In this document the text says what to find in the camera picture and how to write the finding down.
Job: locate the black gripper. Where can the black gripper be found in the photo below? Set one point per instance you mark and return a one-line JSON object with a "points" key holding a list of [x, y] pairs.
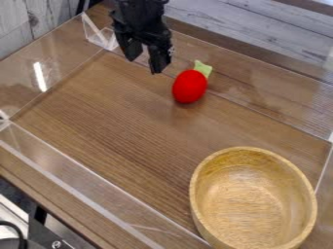
{"points": [[139, 25]]}

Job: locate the red felt strawberry toy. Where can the red felt strawberry toy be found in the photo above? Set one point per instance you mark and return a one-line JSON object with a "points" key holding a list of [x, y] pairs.
{"points": [[191, 83]]}

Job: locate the oval wooden bowl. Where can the oval wooden bowl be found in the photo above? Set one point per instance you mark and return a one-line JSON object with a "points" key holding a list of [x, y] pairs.
{"points": [[251, 200]]}

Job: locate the black table leg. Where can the black table leg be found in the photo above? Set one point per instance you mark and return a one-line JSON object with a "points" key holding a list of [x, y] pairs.
{"points": [[40, 215]]}

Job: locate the clear acrylic corner bracket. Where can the clear acrylic corner bracket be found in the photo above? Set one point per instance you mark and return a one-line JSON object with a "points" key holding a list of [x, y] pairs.
{"points": [[100, 37]]}

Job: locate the clear acrylic tray wall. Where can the clear acrylic tray wall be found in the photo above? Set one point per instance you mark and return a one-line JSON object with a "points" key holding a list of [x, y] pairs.
{"points": [[100, 146]]}

